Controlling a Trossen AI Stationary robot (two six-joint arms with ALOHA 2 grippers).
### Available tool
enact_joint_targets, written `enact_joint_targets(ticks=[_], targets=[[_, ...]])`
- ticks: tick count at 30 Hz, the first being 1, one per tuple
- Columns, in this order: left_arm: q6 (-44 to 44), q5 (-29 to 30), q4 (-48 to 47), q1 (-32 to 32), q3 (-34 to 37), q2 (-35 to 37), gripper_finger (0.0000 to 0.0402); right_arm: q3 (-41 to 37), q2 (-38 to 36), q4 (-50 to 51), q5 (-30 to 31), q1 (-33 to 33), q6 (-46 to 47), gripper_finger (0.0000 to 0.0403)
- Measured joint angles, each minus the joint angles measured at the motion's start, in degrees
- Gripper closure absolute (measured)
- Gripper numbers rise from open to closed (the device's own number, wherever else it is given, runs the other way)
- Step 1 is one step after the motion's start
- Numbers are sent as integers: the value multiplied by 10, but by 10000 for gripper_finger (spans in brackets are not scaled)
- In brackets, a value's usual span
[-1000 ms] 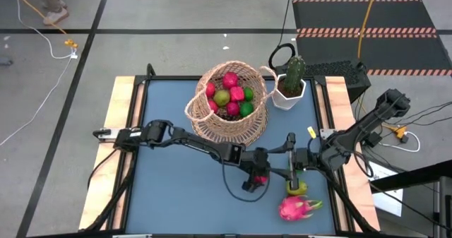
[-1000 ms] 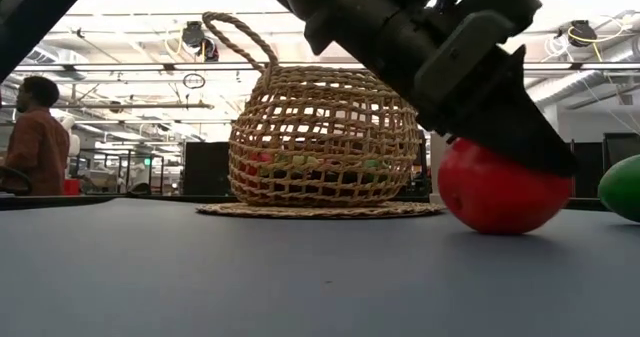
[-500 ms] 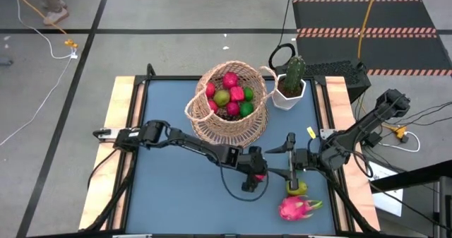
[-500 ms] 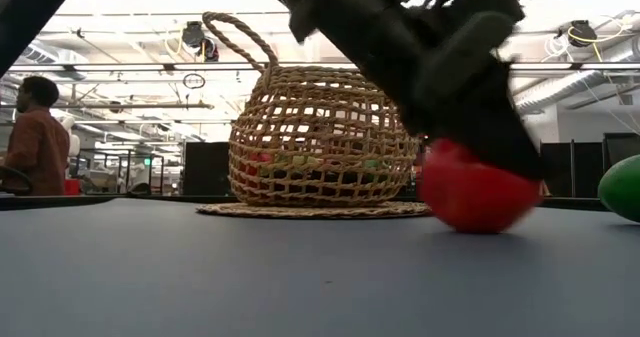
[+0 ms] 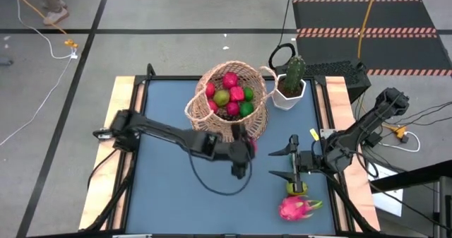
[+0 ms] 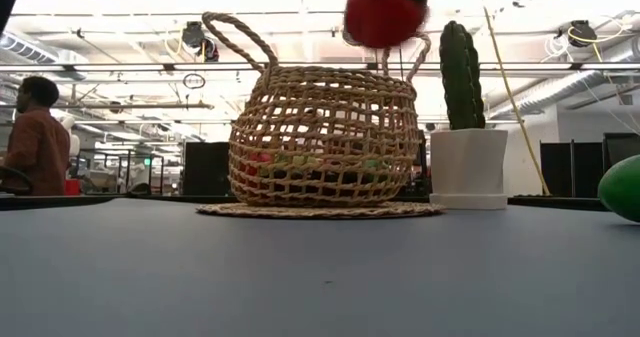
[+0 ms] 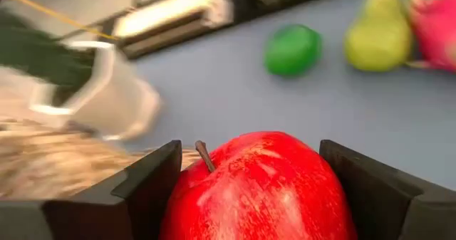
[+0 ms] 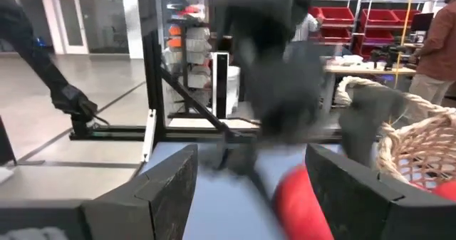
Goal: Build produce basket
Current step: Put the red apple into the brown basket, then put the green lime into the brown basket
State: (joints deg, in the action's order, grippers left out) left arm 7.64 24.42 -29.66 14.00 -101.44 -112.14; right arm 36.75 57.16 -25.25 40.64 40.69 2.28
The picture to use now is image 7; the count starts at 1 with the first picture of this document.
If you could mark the pink dragon fruit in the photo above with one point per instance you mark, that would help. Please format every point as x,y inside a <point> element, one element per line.
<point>434,26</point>

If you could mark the aluminium frame rail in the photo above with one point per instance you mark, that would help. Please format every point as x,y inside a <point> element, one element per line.
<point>171,23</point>

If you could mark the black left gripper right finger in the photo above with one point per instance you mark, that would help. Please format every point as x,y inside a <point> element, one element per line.
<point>384,204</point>

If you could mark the yellow-green pear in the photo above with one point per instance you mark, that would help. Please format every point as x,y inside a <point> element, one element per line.
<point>377,37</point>

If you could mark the green lime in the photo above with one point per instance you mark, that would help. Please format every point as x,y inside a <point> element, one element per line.
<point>292,49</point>

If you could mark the white square plant pot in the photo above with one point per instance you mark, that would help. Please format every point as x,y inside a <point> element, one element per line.
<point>114,101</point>

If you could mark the green cactus plant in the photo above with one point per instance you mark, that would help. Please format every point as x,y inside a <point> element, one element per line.
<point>35,55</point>

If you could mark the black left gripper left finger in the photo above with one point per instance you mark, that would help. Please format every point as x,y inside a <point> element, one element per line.
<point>142,204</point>

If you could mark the thin yellow stick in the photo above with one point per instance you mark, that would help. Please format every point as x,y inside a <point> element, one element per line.
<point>53,14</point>

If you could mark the red apple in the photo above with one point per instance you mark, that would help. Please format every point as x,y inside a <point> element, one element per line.
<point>263,197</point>

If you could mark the woven wicker basket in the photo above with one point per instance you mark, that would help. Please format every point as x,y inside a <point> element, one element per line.
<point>53,161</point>

